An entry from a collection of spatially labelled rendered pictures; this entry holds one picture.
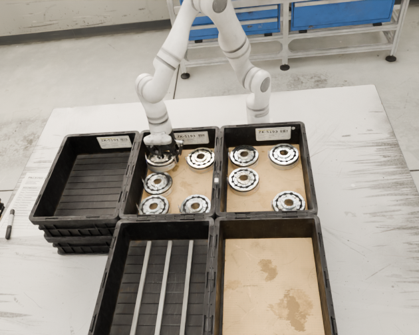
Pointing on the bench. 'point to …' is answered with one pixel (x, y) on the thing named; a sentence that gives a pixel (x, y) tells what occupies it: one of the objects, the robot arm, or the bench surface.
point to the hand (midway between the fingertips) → (169, 159)
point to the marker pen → (9, 224)
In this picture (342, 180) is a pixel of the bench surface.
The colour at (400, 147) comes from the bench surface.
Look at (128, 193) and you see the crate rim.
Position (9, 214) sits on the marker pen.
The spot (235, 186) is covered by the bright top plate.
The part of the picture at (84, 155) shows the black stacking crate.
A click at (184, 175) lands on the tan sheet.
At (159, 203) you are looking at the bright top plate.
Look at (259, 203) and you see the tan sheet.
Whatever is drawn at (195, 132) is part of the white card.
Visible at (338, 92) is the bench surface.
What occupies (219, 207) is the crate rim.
